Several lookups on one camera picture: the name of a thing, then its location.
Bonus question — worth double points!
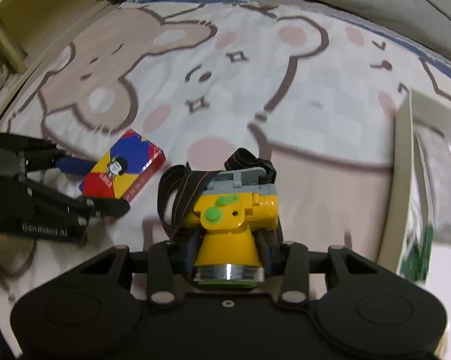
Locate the colourful playing card box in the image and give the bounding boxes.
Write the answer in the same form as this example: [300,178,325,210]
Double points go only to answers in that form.
[80,129,166,203]

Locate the green plastic clip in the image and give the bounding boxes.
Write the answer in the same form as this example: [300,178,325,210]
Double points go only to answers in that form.
[401,224,434,282]

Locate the white shallow cardboard box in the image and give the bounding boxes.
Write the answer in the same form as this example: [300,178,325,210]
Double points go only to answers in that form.
[377,90,451,311]

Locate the yellow headlamp with strap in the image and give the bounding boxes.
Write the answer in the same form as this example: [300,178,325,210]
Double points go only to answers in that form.
[157,148,281,288]

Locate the cartoon bear blanket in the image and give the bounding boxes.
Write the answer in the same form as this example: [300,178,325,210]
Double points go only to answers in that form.
[0,0,451,357]

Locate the grey sachet packet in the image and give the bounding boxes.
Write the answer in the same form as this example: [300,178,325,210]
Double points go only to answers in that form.
[413,124,451,245]

